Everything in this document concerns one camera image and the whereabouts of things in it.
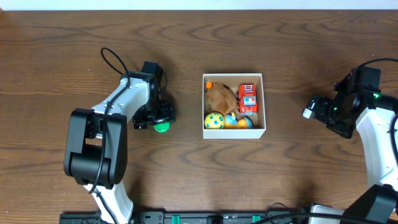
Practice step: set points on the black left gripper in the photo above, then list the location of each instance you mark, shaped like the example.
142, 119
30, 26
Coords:
154, 118

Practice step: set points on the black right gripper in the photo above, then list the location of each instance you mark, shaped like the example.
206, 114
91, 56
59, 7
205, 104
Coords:
321, 109

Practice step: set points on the red toy fire truck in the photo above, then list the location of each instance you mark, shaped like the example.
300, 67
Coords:
247, 99

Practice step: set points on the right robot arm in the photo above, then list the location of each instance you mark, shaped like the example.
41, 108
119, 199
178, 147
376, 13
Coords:
374, 117

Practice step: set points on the green ridged disc toy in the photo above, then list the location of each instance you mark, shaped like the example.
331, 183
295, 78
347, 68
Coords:
162, 127

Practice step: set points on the white cardboard box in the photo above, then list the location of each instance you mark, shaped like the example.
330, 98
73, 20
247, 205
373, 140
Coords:
233, 80

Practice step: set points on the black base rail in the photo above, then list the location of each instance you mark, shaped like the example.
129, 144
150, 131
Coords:
213, 218

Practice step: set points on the yellow ball with blue letters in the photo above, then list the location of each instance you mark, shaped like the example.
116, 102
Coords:
214, 121

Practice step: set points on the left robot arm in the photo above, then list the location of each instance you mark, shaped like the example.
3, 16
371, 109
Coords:
96, 151

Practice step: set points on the brown plush toy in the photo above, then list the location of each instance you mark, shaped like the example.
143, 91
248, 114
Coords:
219, 98

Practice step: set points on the orange and blue duck toy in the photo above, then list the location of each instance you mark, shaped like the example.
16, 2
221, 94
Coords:
231, 122

